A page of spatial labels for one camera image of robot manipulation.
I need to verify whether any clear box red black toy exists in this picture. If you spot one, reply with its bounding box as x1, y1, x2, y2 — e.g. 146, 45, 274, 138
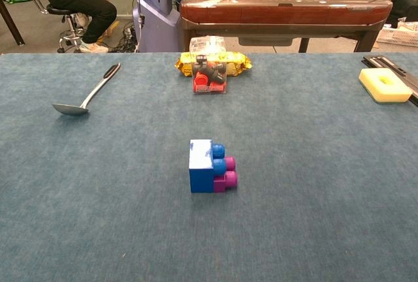
189, 35, 229, 95

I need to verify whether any black round stool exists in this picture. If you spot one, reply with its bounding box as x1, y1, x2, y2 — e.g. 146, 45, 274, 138
46, 3, 86, 54

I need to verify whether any brown mahjong table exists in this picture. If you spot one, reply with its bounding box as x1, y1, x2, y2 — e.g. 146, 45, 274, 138
179, 0, 394, 54

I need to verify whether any yellow sponge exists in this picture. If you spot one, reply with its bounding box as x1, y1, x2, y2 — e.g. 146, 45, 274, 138
358, 67, 413, 104

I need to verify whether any bundle of floor cables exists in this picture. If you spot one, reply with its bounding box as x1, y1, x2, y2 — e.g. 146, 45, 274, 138
110, 22, 141, 54

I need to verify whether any gold foil snack package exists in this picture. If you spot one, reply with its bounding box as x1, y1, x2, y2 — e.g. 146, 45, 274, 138
174, 52, 253, 78

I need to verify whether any white plastic basket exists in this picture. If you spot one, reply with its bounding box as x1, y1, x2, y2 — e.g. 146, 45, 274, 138
376, 27, 418, 48

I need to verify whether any blue building block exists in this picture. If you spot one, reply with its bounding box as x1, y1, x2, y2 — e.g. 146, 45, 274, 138
188, 138, 227, 194

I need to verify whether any metal ladle black handle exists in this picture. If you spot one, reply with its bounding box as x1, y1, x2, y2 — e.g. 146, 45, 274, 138
52, 62, 121, 116

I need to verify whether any person in black clothes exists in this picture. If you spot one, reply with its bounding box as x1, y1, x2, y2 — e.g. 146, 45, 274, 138
32, 0, 118, 54

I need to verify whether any purple building block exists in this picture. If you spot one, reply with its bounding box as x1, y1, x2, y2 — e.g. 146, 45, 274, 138
212, 155, 238, 194

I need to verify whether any dark wooden table leg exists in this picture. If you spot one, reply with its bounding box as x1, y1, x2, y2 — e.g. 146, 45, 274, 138
0, 0, 26, 47

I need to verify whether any blue-grey machine base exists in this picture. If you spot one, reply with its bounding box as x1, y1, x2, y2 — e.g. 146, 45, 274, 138
132, 0, 184, 54

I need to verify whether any blue felt table cover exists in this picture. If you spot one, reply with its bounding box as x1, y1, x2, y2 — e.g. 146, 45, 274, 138
0, 52, 418, 282

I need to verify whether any black bag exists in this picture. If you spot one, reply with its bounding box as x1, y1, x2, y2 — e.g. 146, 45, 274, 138
388, 0, 418, 29

